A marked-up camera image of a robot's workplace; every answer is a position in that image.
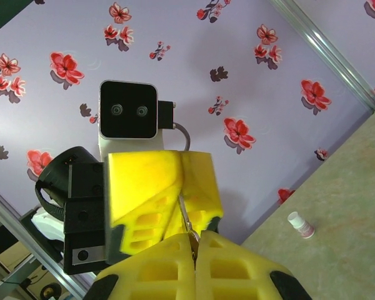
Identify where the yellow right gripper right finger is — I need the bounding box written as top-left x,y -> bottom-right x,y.
195,230 -> 313,300

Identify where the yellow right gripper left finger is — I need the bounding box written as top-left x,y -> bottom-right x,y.
86,232 -> 197,300

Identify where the small metal key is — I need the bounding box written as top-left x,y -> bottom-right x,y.
178,193 -> 201,262

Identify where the small white bottle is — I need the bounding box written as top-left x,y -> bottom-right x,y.
286,211 -> 316,239

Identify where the aluminium frame post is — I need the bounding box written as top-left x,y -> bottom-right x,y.
268,0 -> 375,113
0,182 -> 88,300

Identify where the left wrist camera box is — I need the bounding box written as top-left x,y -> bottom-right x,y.
96,79 -> 165,156

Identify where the grey left arm cable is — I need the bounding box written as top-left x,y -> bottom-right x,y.
157,99 -> 192,153

